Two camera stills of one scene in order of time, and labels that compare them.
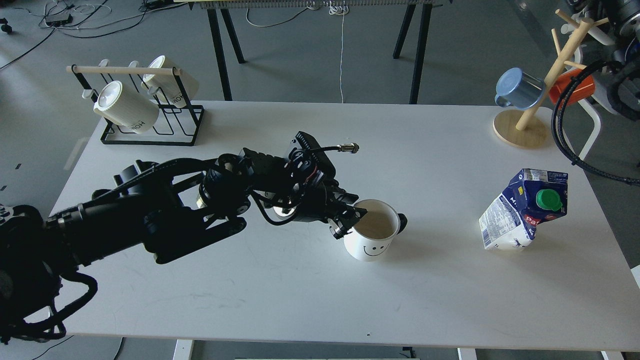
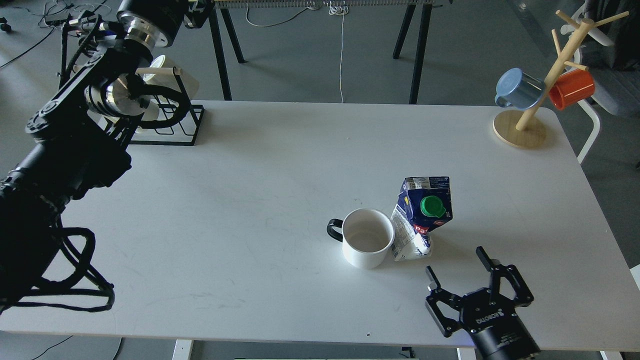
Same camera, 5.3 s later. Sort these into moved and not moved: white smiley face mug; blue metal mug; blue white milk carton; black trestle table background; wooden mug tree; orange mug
Moved: blue white milk carton; white smiley face mug
Not moved: orange mug; black trestle table background; blue metal mug; wooden mug tree
